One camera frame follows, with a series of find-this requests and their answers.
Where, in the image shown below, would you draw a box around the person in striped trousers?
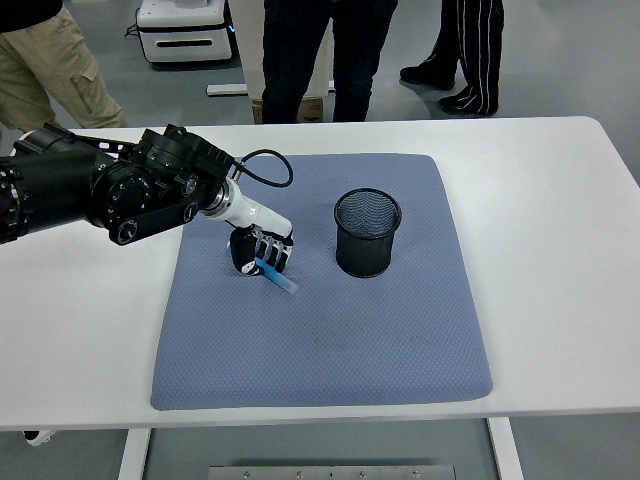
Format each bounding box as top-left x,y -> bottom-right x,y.
399,0 -> 505,118

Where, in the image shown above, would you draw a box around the person in dark jeans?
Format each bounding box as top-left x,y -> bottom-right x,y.
260,0 -> 400,125

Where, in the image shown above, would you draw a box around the cardboard box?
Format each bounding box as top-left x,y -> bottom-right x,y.
252,98 -> 325,125

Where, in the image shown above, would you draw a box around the white table leg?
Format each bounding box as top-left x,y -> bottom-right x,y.
118,428 -> 152,480
487,417 -> 525,480

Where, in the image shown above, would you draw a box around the black mesh pen holder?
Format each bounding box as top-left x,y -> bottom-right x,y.
333,187 -> 403,279

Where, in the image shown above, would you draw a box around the blue-grey textured mat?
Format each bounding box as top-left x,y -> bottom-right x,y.
150,153 -> 495,411

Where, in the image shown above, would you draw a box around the person in khaki trousers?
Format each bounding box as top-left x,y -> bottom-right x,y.
0,0 -> 129,130

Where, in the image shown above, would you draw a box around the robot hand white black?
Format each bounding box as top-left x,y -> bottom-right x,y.
224,187 -> 296,279

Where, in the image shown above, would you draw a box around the blue marker pen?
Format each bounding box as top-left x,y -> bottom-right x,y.
225,241 -> 301,296

